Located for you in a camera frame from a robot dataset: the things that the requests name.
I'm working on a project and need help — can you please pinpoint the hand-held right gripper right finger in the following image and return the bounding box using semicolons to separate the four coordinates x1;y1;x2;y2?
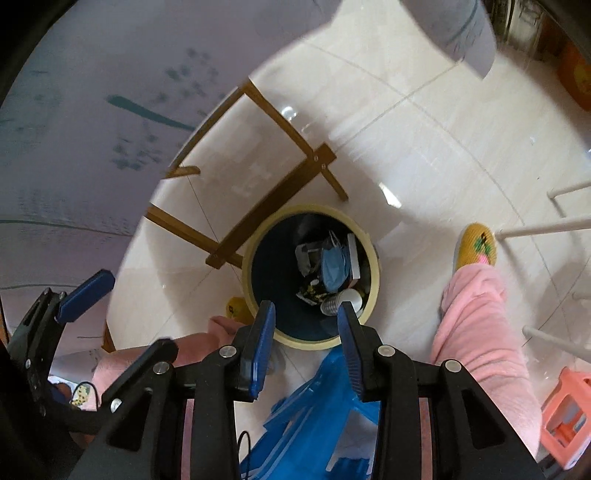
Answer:
337;301;546;480

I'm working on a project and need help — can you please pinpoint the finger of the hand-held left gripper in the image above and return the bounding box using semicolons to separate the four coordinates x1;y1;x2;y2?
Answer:
9;288;65;365
54;269;116;324

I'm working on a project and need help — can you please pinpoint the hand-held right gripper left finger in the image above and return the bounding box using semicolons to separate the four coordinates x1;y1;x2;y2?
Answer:
69;300;277;480

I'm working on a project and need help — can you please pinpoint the dark snack wrapper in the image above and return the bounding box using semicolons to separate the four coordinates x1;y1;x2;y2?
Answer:
298;277;326;305

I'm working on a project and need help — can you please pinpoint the yellow rimmed trash bin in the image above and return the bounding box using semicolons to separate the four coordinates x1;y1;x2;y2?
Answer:
241;204;382;350

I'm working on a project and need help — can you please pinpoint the blue face mask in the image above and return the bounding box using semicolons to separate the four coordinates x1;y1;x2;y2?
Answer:
321;244;354;292

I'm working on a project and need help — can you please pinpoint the white cardboard box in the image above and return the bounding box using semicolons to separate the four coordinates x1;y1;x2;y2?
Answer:
346;233;362;282

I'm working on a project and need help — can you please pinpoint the yellow knitted slipper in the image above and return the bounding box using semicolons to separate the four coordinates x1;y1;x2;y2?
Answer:
452;223;499;273
226;296;252;321

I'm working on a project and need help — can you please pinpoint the blue plastic stool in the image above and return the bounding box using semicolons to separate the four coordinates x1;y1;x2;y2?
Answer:
239;348;382;480

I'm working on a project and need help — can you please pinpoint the person's left leg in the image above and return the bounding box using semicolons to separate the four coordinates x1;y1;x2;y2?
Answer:
90;316;245;411

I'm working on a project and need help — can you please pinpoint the person's leg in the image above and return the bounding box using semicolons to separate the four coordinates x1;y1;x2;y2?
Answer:
90;316;245;411
430;265;542;462

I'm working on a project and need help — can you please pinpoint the person's right leg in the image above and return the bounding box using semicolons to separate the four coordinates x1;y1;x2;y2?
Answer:
430;265;542;462

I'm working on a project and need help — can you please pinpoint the pink plastic stool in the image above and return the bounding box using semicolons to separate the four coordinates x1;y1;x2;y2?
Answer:
538;367;591;469

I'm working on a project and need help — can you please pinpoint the white metal rack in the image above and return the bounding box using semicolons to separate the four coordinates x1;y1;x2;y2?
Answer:
494;182;591;365

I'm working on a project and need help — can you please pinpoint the orange box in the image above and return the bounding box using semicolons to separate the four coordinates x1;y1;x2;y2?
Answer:
556;44;591;112

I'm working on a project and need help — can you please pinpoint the glass jar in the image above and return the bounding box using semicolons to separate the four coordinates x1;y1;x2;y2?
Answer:
489;0;555;51

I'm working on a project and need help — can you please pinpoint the wooden table frame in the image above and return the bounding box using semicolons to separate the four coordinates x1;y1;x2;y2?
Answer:
100;78;350;354

